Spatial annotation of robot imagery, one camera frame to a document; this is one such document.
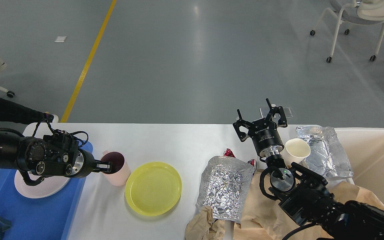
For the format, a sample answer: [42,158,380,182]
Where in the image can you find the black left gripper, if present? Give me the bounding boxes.
[66,149,112,178]

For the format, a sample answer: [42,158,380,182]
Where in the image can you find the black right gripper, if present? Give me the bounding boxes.
[233,98,287,157]

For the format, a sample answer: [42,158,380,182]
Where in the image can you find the pink ribbed mug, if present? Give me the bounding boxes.
[101,150,131,186]

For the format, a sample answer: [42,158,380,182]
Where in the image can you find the yellow plastic plate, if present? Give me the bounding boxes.
[125,162,182,217]

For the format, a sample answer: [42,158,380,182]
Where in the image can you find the large brown paper sheet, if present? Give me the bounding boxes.
[233,172,384,240]

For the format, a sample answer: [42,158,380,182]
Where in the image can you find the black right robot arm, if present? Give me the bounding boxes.
[233,99,384,240]

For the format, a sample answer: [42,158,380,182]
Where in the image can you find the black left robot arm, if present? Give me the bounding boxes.
[0,123,113,186]

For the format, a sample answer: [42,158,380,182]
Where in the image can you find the white paper cup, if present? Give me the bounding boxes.
[280,138,311,168]

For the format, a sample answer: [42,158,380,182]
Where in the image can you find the red foil wrapper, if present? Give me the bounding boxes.
[223,148,258,171]

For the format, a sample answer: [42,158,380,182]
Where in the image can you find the white round plate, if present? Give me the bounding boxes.
[14,171,70,199]

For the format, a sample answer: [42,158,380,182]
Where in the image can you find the large crumpled foil bag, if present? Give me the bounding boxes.
[195,156,255,223]

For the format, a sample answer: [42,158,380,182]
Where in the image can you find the silver foil bag right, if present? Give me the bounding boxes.
[296,126,354,181]

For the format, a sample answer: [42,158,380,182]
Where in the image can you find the blue plastic tray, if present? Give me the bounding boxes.
[0,142,93,240]

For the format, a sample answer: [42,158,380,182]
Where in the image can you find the crumpled brown paper ball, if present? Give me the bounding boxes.
[185,206,226,240]

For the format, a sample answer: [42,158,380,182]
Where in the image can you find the beige plastic bin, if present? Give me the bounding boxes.
[335,127,384,204]

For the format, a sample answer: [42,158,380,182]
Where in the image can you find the person in brown sweater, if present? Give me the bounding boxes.
[0,98,59,125]

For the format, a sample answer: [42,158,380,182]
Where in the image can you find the white rolling chair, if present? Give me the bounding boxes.
[310,0,384,63]

